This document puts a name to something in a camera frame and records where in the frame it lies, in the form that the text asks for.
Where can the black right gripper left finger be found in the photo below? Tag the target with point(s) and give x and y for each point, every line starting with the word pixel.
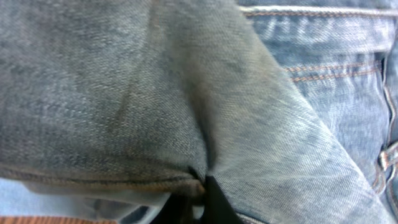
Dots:
pixel 177 210

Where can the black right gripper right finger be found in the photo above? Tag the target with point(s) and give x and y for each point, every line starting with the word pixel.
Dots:
pixel 217 209

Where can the light blue denim jeans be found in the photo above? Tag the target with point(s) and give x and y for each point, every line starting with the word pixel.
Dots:
pixel 110 107

